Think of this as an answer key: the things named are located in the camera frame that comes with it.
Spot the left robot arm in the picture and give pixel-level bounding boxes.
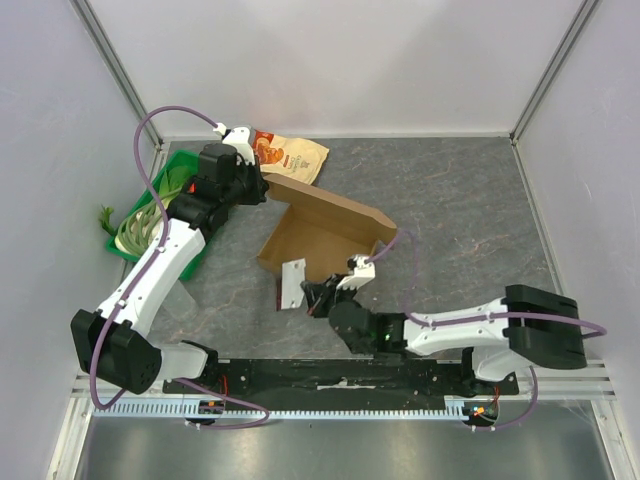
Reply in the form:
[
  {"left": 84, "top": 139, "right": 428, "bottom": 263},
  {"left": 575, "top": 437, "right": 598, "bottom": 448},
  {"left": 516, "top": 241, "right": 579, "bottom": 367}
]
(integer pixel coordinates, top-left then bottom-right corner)
[{"left": 71, "top": 131, "right": 268, "bottom": 394}]

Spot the brown cardboard box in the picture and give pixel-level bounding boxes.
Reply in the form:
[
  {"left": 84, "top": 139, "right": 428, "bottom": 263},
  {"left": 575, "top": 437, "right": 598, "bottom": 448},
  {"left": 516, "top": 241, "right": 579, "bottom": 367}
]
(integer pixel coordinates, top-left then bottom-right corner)
[{"left": 257, "top": 173, "right": 397, "bottom": 282}]

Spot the aluminium corner post left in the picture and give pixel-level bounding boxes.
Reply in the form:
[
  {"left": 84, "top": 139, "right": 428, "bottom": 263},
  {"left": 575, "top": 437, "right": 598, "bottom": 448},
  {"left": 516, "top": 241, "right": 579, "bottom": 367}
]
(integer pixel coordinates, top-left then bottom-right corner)
[{"left": 70, "top": 0, "right": 148, "bottom": 121}]

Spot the aluminium corner post right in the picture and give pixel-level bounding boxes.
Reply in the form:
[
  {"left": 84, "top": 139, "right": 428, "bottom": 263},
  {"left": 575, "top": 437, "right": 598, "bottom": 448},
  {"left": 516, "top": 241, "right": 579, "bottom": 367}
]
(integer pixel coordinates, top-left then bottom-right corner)
[{"left": 509, "top": 0, "right": 601, "bottom": 146}]

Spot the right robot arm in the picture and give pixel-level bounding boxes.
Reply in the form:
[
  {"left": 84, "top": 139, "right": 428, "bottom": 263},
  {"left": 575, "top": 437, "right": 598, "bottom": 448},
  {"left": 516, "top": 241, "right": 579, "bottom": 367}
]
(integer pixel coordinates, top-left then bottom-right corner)
[{"left": 301, "top": 275, "right": 587, "bottom": 394}]

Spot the bok choy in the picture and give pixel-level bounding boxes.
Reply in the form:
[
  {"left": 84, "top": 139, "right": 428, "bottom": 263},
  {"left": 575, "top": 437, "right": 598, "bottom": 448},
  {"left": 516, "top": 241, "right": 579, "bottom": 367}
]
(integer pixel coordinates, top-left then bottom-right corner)
[{"left": 113, "top": 167, "right": 199, "bottom": 251}]

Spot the dark red small packet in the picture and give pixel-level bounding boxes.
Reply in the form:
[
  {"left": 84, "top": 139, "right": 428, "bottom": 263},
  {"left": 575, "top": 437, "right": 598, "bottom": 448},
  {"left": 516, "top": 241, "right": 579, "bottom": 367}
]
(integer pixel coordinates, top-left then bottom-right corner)
[{"left": 275, "top": 278, "right": 282, "bottom": 311}]

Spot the green leafy vegetable outside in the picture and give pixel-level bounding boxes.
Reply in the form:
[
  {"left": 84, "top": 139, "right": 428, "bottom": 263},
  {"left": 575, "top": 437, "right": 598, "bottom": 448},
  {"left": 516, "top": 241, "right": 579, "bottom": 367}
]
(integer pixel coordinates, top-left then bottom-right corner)
[{"left": 98, "top": 206, "right": 117, "bottom": 236}]

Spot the blue slotted cable duct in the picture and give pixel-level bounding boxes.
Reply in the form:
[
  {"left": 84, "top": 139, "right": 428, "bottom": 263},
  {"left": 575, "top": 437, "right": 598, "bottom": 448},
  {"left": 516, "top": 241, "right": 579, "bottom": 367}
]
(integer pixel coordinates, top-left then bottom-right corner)
[{"left": 93, "top": 396, "right": 469, "bottom": 421}]

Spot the green long beans bundle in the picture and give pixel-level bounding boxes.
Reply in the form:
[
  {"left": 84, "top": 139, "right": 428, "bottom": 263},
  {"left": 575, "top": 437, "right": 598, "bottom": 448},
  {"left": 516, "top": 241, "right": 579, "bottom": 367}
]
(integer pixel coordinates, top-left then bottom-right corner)
[{"left": 115, "top": 202, "right": 163, "bottom": 257}]

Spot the green plastic basket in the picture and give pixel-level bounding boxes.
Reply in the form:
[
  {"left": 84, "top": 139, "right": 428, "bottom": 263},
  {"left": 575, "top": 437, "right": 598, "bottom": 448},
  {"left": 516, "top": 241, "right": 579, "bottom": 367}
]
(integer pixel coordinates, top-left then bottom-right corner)
[{"left": 99, "top": 150, "right": 199, "bottom": 263}]

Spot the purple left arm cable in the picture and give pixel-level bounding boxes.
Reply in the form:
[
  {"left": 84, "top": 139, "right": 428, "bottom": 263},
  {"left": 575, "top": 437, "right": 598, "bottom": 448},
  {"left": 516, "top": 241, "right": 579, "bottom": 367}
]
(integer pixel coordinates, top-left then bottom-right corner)
[{"left": 85, "top": 105, "right": 224, "bottom": 412}]

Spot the aluminium corner post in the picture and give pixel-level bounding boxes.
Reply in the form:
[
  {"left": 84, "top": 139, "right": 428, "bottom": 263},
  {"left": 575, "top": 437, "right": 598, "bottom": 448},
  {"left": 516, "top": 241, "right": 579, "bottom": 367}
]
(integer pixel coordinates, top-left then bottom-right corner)
[
  {"left": 70, "top": 0, "right": 148, "bottom": 121},
  {"left": 509, "top": 0, "right": 601, "bottom": 146}
]

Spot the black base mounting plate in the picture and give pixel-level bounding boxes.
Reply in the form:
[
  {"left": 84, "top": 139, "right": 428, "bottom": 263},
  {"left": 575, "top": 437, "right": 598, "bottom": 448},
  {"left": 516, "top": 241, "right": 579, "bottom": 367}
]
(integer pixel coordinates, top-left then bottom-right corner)
[{"left": 193, "top": 357, "right": 519, "bottom": 398}]

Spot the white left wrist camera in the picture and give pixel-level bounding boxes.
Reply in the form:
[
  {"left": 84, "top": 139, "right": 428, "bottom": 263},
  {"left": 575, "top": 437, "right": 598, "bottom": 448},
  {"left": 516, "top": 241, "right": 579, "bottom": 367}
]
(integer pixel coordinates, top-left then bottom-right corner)
[{"left": 212, "top": 123, "right": 258, "bottom": 165}]

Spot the cassava chips snack bag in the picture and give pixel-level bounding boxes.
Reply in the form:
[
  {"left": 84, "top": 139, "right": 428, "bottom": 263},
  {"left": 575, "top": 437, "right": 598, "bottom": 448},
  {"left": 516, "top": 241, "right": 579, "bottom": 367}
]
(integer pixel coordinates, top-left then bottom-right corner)
[{"left": 252, "top": 130, "right": 329, "bottom": 185}]

